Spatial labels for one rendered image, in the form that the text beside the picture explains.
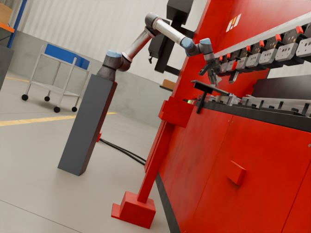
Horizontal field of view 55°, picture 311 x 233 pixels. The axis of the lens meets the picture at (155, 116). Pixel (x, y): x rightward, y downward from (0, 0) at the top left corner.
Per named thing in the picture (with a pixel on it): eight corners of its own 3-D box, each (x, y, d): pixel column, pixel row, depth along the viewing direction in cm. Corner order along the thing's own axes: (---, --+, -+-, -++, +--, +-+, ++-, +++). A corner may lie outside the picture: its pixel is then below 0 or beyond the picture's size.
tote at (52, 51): (52, 57, 531) (56, 47, 530) (78, 67, 529) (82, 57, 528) (44, 53, 495) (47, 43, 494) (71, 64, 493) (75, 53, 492)
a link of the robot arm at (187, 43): (146, 4, 223) (195, 38, 205) (151, 10, 233) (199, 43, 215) (136, 17, 225) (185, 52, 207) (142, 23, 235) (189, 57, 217)
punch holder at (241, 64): (234, 68, 219) (242, 47, 218) (245, 73, 220) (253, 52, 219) (242, 67, 204) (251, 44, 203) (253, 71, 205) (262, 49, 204)
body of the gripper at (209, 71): (222, 72, 223) (218, 57, 220) (212, 76, 221) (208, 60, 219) (217, 72, 230) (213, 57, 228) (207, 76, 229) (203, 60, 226)
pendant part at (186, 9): (147, 68, 375) (171, 3, 371) (166, 75, 375) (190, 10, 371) (145, 62, 324) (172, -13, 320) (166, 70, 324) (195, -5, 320)
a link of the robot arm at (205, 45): (199, 40, 224) (210, 36, 221) (202, 54, 227) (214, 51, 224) (197, 41, 217) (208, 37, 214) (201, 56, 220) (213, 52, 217)
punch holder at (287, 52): (273, 60, 160) (285, 31, 159) (287, 66, 161) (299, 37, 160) (288, 57, 145) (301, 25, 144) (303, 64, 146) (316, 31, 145)
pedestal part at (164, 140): (136, 197, 195) (165, 120, 193) (145, 200, 196) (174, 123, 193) (136, 200, 189) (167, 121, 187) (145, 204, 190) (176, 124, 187)
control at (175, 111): (157, 116, 199) (167, 91, 198) (180, 125, 201) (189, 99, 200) (160, 119, 179) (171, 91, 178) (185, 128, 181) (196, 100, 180)
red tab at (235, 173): (224, 174, 136) (229, 160, 136) (228, 175, 137) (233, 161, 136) (235, 184, 122) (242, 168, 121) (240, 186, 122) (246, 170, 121)
